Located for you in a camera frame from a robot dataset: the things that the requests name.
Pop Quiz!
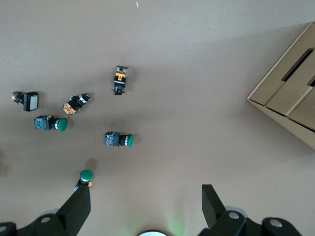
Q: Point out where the black selector switch orange block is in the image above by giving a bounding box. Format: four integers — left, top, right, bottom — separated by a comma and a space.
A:
61, 92, 91, 116

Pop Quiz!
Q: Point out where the brown table cover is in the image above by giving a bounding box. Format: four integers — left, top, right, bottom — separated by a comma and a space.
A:
0, 0, 315, 236

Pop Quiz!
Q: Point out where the green mushroom push button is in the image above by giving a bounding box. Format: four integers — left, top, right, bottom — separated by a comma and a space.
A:
104, 131, 134, 148
73, 170, 95, 194
33, 115, 68, 132

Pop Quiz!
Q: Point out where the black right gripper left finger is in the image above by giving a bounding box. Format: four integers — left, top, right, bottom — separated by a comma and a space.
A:
18, 184, 92, 236

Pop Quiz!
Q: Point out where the brown cardboard box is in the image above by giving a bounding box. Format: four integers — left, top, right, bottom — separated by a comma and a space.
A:
246, 21, 315, 151

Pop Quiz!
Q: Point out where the black and orange switch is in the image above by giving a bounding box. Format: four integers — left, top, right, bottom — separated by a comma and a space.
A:
112, 65, 130, 96

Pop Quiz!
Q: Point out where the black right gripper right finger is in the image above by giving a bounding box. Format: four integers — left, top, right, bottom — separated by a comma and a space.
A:
198, 184, 248, 236

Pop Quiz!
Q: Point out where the black square push button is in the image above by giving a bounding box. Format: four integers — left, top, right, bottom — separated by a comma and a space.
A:
12, 90, 40, 113

